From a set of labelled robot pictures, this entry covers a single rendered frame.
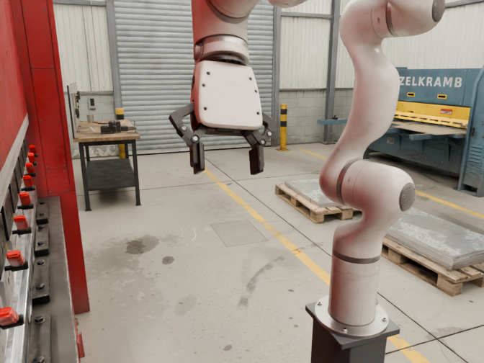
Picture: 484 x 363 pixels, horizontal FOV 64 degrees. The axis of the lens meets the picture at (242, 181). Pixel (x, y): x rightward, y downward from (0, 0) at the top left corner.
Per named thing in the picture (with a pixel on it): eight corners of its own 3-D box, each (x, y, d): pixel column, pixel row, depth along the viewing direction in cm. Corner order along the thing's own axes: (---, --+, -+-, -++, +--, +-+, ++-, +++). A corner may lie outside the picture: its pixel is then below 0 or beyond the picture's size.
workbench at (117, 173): (145, 206, 492) (136, 84, 452) (81, 212, 467) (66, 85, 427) (132, 173, 655) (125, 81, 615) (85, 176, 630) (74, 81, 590)
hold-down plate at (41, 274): (50, 302, 132) (49, 294, 131) (32, 305, 129) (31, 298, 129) (49, 264, 158) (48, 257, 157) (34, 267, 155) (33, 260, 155)
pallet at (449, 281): (520, 276, 322) (523, 260, 318) (451, 297, 291) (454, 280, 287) (408, 225, 428) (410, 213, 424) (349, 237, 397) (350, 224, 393)
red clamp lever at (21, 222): (26, 212, 88) (31, 227, 96) (5, 215, 86) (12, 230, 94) (27, 220, 87) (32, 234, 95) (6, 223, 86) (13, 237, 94)
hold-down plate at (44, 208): (48, 223, 201) (47, 217, 200) (37, 225, 199) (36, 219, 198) (47, 206, 227) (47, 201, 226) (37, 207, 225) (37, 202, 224)
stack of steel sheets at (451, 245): (505, 257, 324) (508, 243, 320) (451, 271, 300) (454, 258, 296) (410, 217, 413) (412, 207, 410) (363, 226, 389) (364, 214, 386)
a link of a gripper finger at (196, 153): (181, 122, 53) (183, 170, 52) (202, 123, 54) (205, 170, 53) (174, 129, 56) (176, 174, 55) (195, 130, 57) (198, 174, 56)
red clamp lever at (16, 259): (21, 247, 71) (28, 261, 79) (-4, 251, 69) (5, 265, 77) (22, 256, 70) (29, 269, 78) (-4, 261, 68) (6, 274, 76)
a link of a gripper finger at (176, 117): (168, 93, 54) (172, 132, 53) (220, 96, 57) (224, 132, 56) (166, 97, 55) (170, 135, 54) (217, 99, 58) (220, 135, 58)
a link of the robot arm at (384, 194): (351, 238, 107) (358, 153, 100) (415, 263, 93) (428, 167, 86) (322, 250, 100) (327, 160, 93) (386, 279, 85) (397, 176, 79)
